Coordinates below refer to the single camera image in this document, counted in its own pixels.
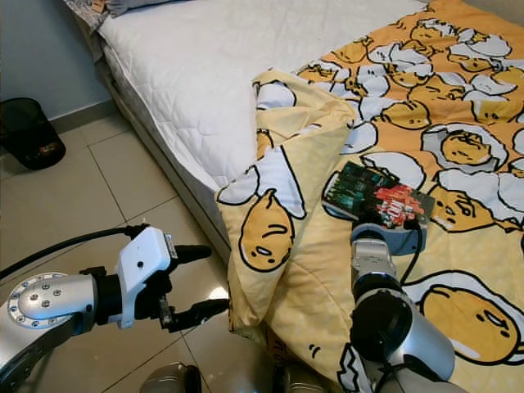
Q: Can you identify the dark book with red print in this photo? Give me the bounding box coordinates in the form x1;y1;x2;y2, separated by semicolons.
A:
322;160;436;232

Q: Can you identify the black mesh waste bin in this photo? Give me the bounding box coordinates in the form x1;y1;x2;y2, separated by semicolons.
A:
0;97;66;171

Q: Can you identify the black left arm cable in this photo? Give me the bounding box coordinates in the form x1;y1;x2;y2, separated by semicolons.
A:
0;224;142;279

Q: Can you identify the white quilted mattress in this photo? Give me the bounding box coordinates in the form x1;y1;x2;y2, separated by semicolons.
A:
97;0;431;191

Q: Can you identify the clear bottle with orange label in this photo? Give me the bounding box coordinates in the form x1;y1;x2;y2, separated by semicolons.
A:
41;142;63;161

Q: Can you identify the robot left leg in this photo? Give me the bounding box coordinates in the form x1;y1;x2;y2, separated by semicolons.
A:
138;362;201;393

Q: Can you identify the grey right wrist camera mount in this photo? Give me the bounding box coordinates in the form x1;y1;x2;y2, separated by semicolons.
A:
349;223;427;256

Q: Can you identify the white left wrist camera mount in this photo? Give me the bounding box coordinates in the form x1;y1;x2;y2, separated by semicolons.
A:
115;227;178;329

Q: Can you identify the grey bed base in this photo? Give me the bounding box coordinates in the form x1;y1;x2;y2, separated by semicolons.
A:
88;33;234;259

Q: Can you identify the yellow egg cartoon blanket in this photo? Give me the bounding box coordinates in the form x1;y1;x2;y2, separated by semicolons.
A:
215;0;524;393

